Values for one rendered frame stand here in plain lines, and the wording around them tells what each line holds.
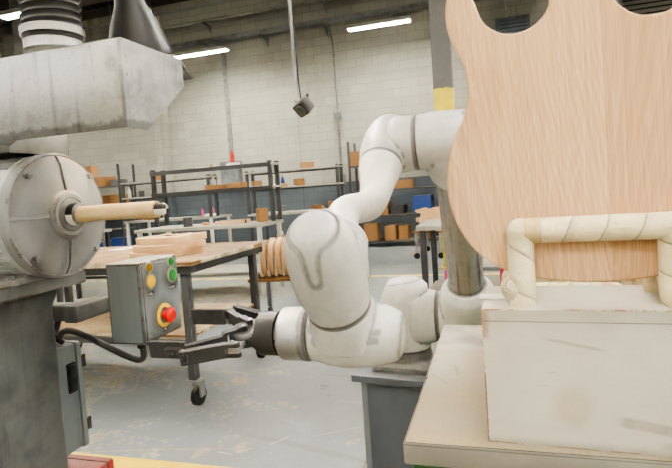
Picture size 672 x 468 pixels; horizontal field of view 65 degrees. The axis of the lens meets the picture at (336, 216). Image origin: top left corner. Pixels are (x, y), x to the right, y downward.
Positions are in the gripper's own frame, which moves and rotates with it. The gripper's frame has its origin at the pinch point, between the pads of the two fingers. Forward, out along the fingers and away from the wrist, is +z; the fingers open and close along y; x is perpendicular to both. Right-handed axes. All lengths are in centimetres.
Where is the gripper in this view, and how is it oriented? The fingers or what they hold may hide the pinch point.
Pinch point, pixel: (178, 331)
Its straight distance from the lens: 102.2
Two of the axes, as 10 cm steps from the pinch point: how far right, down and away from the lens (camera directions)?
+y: 2.7, -2.3, 9.4
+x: -1.1, -9.7, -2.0
